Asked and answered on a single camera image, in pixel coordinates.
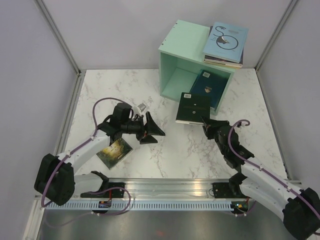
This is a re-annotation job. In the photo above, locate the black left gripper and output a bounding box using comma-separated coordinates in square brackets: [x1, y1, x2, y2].
[121, 111, 165, 145]

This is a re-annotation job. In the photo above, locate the black book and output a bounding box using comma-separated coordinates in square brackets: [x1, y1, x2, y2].
[175, 92, 211, 126]

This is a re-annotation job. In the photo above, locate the navy blue book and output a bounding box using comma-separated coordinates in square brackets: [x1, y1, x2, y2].
[190, 70, 229, 110]

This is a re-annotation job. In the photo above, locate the green forest cover book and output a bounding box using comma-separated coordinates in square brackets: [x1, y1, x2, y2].
[96, 138, 133, 170]

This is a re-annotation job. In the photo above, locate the dark purple galaxy book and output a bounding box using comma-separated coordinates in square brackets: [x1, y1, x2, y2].
[204, 24, 245, 65]

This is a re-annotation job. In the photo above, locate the light blue SO book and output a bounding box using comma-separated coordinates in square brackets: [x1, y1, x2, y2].
[202, 21, 250, 63]

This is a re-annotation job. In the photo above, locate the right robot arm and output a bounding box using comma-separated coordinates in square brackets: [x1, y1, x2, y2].
[201, 116, 320, 240]

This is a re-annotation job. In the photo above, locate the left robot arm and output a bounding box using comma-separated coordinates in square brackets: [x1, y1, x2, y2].
[34, 102, 165, 206]

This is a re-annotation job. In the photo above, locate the mint green open cabinet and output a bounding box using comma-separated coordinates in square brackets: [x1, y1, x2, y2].
[158, 20, 236, 116]

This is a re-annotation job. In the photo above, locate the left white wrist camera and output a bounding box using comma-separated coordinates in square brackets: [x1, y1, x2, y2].
[132, 103, 146, 117]

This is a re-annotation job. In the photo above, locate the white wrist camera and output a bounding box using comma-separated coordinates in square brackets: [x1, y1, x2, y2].
[237, 121, 247, 128]
[132, 103, 146, 117]

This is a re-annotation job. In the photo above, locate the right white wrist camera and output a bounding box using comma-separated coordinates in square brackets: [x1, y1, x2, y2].
[237, 121, 247, 128]

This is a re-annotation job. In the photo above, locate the aluminium rail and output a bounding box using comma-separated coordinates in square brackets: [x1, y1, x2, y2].
[34, 176, 303, 202]

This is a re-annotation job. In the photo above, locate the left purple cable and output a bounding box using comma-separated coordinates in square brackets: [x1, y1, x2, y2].
[39, 97, 133, 208]

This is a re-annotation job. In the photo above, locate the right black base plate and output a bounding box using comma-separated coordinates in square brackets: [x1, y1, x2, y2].
[212, 182, 247, 199]

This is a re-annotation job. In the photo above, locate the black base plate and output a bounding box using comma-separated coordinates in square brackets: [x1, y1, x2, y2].
[80, 182, 126, 200]
[212, 182, 247, 199]

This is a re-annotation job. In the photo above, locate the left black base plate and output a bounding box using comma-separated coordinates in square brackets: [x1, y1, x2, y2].
[80, 182, 126, 200]

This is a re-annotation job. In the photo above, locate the white slotted cable duct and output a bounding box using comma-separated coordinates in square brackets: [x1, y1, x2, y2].
[46, 200, 233, 211]

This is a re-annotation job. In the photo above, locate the right aluminium corner post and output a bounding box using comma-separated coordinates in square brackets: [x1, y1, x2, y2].
[254, 0, 300, 72]

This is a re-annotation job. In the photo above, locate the aluminium corner post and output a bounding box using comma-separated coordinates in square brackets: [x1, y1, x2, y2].
[254, 0, 300, 72]
[33, 0, 82, 76]

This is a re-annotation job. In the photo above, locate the left aluminium corner post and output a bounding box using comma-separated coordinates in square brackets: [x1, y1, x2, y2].
[33, 0, 82, 76]

